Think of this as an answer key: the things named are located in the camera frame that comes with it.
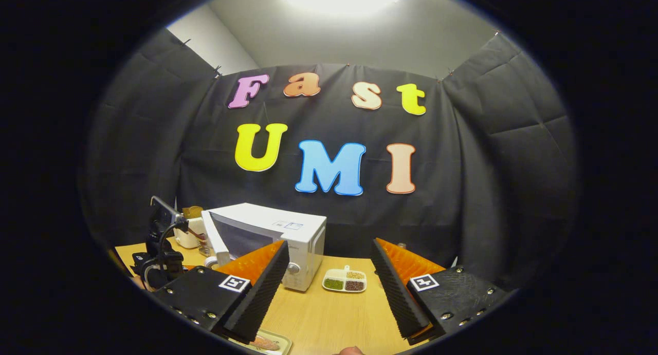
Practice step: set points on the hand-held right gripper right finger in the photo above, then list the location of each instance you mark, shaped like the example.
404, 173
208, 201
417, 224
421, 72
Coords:
398, 293

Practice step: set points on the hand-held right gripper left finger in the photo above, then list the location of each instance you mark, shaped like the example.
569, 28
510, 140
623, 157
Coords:
259, 293

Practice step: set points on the sugar-coated round bread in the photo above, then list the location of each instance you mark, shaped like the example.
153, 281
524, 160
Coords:
264, 343

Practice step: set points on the white microwave oven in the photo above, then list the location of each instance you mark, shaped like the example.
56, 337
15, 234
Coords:
267, 216

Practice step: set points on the white toaster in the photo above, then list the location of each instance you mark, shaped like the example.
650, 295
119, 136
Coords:
185, 237

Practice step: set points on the brown wooden spoon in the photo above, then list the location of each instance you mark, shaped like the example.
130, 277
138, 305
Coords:
196, 233

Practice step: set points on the white patterned plate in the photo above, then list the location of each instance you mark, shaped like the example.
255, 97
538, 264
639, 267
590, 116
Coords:
281, 339

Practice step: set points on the divided white dish of beans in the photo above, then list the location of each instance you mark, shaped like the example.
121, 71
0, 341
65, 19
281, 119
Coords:
344, 281

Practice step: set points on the brown toast slice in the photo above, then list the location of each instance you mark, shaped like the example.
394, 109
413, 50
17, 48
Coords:
193, 212

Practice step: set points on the black backdrop cloth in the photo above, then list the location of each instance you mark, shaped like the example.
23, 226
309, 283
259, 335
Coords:
462, 190

